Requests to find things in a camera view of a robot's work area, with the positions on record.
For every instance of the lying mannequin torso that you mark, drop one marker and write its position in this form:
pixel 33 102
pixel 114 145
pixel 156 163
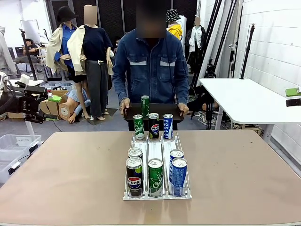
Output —
pixel 70 103

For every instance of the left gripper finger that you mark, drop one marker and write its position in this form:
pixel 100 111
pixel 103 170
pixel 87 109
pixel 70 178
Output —
pixel 55 97
pixel 37 118

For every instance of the mannequin with black hat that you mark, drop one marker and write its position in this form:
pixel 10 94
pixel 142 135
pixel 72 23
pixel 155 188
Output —
pixel 63 35

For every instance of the white side table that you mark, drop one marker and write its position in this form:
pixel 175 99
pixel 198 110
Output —
pixel 247 101

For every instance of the black light stand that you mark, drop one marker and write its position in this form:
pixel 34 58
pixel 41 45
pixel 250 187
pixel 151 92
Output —
pixel 232 61

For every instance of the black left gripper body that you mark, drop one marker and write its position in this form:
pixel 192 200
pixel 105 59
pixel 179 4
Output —
pixel 26 104

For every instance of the black serving tray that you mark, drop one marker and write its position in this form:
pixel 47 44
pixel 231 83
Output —
pixel 162 110

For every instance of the person's left hand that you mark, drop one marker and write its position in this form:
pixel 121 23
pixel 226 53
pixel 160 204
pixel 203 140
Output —
pixel 184 108

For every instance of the clear plastic storage bin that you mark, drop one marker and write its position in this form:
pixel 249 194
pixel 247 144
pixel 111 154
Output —
pixel 14 141
pixel 58 85
pixel 7 164

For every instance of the black camera tripod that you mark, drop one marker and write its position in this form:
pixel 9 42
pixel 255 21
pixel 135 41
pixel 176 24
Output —
pixel 27 54

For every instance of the seated person with mask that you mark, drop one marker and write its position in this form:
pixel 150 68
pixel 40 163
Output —
pixel 117 42

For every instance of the black pole stand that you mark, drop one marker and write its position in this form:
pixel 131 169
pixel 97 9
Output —
pixel 247 54

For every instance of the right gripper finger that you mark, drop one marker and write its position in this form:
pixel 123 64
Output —
pixel 293 91
pixel 294 102

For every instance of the person's right hand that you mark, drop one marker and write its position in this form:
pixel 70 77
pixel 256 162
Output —
pixel 124 106

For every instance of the mannequin in yellow hoodie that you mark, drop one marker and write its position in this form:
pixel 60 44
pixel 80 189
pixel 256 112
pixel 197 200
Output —
pixel 176 30

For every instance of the mannequin in navy top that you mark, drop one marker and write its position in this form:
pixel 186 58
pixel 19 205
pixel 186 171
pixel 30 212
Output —
pixel 96 47

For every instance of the brown cardboard box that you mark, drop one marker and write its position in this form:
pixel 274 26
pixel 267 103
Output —
pixel 47 107

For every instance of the wooden crate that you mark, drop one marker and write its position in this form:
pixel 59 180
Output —
pixel 252 129

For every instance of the mannequin in white jacket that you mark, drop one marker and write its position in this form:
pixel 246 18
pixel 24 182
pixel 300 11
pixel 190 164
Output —
pixel 196 37

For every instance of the black camera equipment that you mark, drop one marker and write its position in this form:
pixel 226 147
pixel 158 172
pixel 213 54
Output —
pixel 210 70

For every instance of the blue Pocari Sweat can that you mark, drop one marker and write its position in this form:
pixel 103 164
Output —
pixel 168 128
pixel 179 179
pixel 176 153

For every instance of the person in denim jacket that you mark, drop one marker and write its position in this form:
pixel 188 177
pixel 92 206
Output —
pixel 150 70

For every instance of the black Pepsi can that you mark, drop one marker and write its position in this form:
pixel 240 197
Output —
pixel 134 181
pixel 153 128
pixel 135 152

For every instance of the person's left forearm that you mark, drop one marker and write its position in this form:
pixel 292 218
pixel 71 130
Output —
pixel 182 91

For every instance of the clear acrylic can rack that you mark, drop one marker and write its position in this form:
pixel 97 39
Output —
pixel 155 150

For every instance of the green Chilsung cider can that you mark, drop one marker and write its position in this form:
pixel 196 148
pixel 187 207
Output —
pixel 145 106
pixel 138 128
pixel 155 179

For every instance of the person's right forearm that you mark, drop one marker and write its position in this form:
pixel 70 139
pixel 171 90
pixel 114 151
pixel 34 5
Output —
pixel 120 87

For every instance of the mannequin in white hoodie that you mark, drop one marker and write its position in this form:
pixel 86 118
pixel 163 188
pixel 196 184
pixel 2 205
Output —
pixel 181 22

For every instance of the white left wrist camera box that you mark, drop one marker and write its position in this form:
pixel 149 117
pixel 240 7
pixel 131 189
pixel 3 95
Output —
pixel 23 80

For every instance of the white whiteboard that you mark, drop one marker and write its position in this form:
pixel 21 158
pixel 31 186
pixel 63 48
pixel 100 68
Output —
pixel 30 30

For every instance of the seated person in black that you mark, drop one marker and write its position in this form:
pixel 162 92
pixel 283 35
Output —
pixel 31 47

